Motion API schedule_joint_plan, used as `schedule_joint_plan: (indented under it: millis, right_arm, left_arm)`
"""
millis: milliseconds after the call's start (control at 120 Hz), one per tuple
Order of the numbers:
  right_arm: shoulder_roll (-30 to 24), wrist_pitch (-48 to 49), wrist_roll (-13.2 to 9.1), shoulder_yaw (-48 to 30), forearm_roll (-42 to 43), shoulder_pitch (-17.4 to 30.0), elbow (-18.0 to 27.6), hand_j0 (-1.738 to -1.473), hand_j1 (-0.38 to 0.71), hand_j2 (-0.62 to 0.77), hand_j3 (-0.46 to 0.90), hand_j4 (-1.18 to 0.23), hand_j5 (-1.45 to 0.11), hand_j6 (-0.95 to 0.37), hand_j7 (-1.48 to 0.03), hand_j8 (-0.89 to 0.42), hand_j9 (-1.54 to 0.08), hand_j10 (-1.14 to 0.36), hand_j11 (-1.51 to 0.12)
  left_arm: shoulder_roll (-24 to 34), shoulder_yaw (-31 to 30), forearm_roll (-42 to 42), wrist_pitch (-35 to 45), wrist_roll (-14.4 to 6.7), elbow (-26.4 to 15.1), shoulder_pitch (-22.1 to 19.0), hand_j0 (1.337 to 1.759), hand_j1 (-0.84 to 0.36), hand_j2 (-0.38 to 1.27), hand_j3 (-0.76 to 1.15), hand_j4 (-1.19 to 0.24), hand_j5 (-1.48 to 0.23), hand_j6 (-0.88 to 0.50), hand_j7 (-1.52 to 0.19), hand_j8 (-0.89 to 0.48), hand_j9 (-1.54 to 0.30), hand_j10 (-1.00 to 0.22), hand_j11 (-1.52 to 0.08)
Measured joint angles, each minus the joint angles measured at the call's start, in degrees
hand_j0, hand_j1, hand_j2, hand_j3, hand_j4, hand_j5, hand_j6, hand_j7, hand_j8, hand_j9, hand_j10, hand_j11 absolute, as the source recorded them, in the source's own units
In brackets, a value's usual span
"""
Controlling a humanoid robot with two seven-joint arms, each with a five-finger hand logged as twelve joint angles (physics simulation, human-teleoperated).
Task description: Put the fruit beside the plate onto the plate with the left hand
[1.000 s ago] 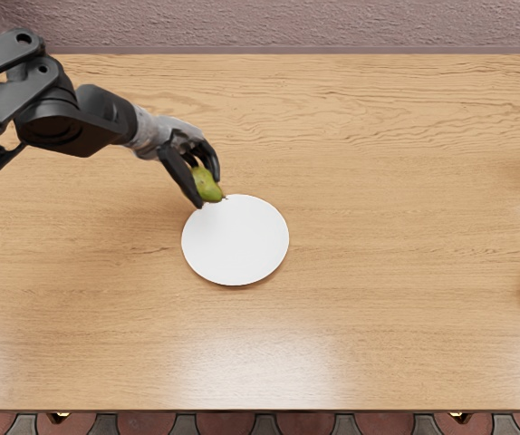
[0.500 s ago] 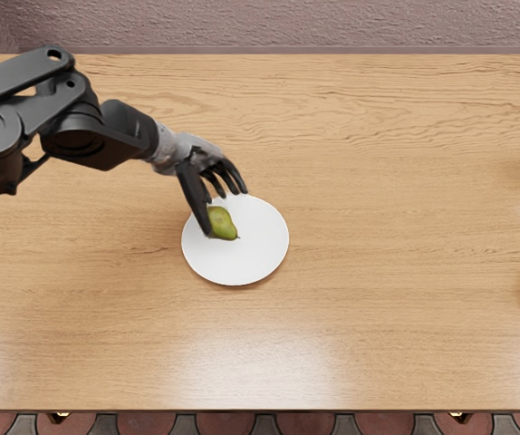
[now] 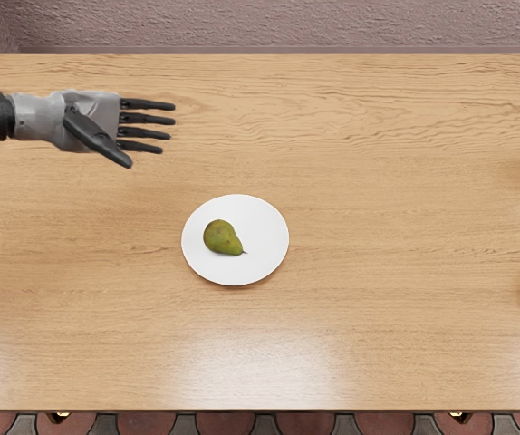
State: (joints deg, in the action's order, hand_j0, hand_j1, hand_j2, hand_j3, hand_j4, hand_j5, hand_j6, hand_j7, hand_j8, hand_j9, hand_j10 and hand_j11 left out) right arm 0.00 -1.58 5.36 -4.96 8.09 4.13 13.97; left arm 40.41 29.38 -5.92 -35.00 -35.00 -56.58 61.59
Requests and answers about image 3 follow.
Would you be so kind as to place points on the white round plate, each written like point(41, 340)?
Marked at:
point(260, 231)

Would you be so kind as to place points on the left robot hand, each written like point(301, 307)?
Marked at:
point(47, 118)

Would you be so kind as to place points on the green pear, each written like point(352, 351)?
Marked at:
point(220, 238)

